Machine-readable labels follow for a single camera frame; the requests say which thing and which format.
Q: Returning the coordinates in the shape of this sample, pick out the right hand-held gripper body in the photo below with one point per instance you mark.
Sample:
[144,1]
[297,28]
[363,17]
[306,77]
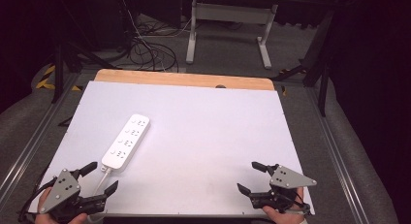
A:
[287,178]

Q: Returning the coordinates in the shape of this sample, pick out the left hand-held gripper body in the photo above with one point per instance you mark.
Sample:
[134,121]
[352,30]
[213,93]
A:
[61,191]

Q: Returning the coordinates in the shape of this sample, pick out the person's left hand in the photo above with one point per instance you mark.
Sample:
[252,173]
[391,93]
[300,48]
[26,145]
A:
[43,219]

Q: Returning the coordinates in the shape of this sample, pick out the person's right hand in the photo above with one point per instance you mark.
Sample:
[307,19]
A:
[286,218]

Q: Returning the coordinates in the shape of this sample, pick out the white power strip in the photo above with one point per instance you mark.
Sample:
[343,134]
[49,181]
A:
[126,141]

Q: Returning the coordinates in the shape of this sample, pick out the white table board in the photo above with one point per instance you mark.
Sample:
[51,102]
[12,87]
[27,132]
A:
[200,136]

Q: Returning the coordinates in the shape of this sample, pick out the yellow black hazard tape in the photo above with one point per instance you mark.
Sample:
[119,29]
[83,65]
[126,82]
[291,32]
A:
[47,83]

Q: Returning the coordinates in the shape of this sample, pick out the black metal stand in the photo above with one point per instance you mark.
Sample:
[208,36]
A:
[58,72]
[323,72]

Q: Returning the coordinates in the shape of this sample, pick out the aluminium floor rail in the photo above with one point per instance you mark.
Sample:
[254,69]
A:
[35,136]
[336,153]

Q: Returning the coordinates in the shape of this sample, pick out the white metal desk frame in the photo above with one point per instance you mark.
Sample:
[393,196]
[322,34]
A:
[232,14]

